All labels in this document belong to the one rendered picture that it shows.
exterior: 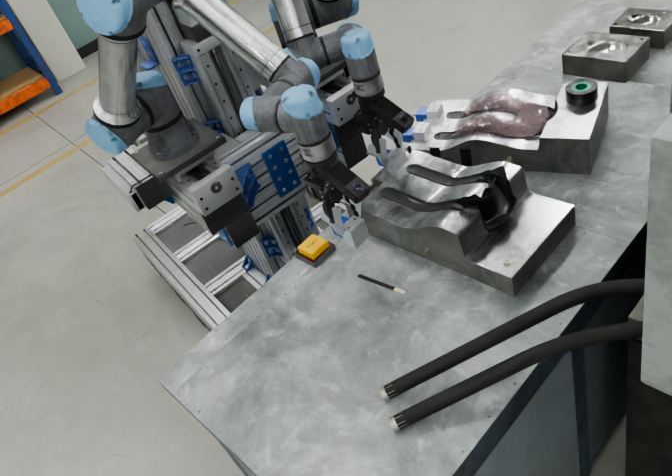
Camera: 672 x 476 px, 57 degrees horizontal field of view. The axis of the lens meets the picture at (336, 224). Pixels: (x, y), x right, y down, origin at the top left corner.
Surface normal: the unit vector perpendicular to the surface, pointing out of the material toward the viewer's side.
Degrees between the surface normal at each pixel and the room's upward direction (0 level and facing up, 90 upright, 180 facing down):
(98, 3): 84
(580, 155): 90
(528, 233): 0
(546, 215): 0
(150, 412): 0
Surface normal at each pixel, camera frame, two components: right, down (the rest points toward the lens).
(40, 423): -0.28, -0.74
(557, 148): -0.44, 0.67
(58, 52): 0.63, 0.34
